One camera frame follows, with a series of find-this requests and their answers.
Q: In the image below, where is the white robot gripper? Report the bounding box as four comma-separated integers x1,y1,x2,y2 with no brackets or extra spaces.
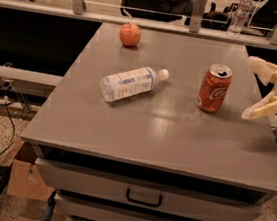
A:
241,56,277,120

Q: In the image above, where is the brown cardboard box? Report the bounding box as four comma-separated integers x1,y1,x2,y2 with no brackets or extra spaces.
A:
2,139,54,201

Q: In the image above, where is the red apple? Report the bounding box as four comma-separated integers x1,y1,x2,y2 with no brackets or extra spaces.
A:
119,23,141,47

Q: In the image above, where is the upright water bottle background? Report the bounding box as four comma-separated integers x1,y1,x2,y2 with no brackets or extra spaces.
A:
228,0,254,36

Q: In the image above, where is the black drawer handle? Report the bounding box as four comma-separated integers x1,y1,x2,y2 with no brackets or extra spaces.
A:
125,188,163,208

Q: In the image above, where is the person in background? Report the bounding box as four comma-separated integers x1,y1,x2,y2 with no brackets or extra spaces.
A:
120,0,195,23

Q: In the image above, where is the grey drawer cabinet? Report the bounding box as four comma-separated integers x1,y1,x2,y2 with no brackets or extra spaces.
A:
22,24,277,221

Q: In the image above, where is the red coke can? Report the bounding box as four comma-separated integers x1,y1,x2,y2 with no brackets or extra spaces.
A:
197,63,233,112

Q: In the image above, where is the metal railing frame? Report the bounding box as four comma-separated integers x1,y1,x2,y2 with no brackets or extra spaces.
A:
0,0,277,50

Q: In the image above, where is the clear plastic water bottle lying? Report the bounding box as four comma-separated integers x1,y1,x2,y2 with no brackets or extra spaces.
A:
100,66,169,102

